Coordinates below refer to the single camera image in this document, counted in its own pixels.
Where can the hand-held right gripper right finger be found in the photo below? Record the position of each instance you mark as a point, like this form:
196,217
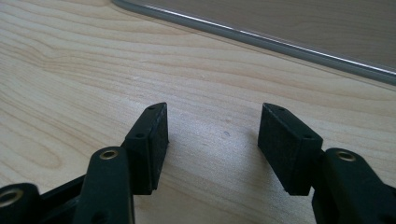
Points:
286,149

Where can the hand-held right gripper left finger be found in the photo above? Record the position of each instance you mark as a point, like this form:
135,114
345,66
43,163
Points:
146,149

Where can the brown tray with grey rim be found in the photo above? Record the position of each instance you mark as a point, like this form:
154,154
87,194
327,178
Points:
311,25

